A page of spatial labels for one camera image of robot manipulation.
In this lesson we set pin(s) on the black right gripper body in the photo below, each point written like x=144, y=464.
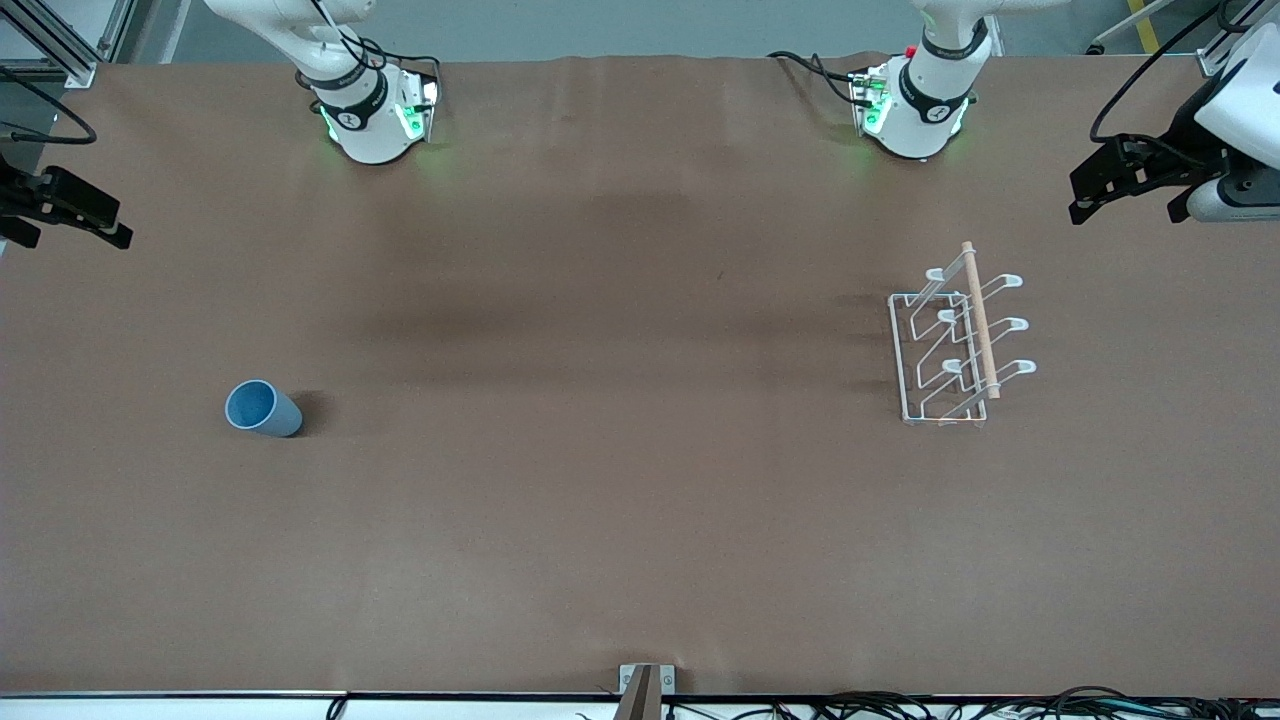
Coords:
x=12, y=190

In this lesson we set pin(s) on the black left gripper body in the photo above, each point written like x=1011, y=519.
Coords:
x=1181, y=147

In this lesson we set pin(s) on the blue plastic cup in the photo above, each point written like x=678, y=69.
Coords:
x=270, y=415

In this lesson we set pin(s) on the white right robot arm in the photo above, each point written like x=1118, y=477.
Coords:
x=370, y=130

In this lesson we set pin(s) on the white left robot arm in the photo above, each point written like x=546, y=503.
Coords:
x=925, y=110

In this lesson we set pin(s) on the brown table cover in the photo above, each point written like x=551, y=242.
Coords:
x=640, y=500

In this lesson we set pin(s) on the aluminium frame profile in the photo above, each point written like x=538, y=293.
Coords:
x=1225, y=55
x=60, y=45

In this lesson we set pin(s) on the grey metal mount bracket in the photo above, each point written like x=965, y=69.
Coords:
x=645, y=690

